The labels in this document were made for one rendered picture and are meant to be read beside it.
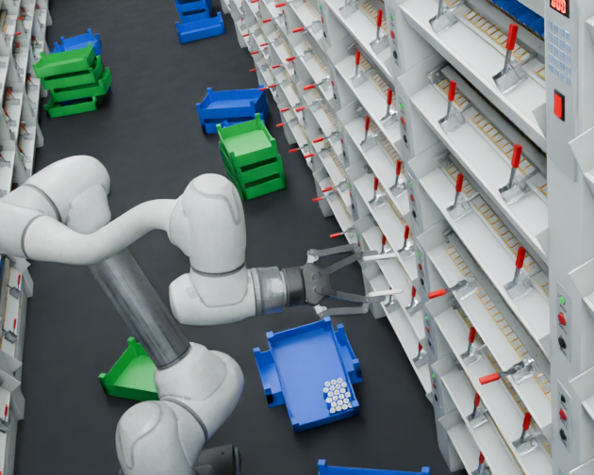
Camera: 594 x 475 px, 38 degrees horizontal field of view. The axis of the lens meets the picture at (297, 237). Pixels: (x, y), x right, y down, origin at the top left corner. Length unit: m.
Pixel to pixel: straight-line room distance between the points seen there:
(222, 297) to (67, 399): 1.48
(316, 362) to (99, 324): 0.94
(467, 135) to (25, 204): 0.95
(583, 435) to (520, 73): 0.54
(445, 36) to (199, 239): 0.54
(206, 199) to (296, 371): 1.24
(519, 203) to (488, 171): 0.11
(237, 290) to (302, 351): 1.12
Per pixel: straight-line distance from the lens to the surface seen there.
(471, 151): 1.51
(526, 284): 1.47
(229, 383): 2.17
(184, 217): 1.52
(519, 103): 1.24
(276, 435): 2.60
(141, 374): 2.95
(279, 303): 1.61
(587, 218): 1.12
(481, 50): 1.40
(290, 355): 2.67
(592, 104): 1.04
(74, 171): 2.02
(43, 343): 3.26
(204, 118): 4.34
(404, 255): 2.23
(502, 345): 1.67
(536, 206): 1.34
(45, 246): 1.86
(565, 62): 1.05
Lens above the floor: 1.85
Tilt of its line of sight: 33 degrees down
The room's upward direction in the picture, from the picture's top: 12 degrees counter-clockwise
